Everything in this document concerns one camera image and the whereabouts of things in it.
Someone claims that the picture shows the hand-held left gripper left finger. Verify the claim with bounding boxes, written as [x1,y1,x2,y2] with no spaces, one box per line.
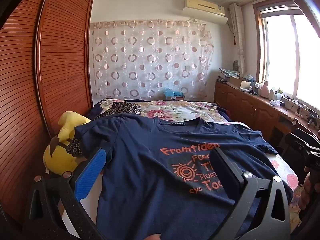
[25,147,108,240]

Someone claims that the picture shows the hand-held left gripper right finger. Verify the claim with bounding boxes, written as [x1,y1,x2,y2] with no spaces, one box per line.
[209,147,292,240]

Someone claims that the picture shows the navy printed t-shirt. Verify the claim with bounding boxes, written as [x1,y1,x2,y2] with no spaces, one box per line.
[74,114,293,240]

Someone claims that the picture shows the black ring-patterned cloth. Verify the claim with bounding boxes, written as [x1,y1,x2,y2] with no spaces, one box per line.
[65,101,142,157]

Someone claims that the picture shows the person's right hand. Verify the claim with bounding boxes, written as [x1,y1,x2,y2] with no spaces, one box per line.
[298,166,314,211]

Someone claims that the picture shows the person's left hand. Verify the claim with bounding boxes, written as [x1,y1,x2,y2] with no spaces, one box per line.
[139,233,162,240]

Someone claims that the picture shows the black chair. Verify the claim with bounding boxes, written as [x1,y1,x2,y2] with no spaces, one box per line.
[281,131,301,165]

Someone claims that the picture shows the yellow plush toy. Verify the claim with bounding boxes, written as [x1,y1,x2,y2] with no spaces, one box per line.
[42,111,91,175]

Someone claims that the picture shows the wooden sideboard cabinet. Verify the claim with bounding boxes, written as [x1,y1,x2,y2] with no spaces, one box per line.
[214,79,320,153]

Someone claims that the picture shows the floral blanket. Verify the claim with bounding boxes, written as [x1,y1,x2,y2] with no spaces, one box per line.
[99,98,299,240]

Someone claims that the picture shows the pink bottle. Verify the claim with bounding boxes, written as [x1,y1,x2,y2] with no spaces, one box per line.
[259,81,270,98]

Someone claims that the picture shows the open cardboard box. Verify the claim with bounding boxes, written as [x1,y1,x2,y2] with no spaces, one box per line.
[229,76,253,90]

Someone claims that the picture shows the blue item in cardboard box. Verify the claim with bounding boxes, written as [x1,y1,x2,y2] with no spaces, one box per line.
[163,87,185,101]

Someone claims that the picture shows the stack of folded cloths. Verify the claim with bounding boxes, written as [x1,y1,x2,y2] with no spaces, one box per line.
[218,66,242,81]

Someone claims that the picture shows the wooden-framed window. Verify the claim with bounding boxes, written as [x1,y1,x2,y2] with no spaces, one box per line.
[252,0,320,120]

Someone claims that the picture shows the wooden slatted wardrobe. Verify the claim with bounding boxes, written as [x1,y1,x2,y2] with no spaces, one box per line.
[0,0,94,230]

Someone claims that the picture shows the sheer circle-patterned curtain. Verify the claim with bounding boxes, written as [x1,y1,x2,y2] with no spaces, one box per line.
[89,20,215,100]

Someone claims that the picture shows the white lace window curtain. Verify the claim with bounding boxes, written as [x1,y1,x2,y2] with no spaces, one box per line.
[229,2,246,78]

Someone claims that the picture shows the wall air conditioner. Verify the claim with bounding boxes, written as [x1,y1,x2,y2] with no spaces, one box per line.
[183,0,229,23]

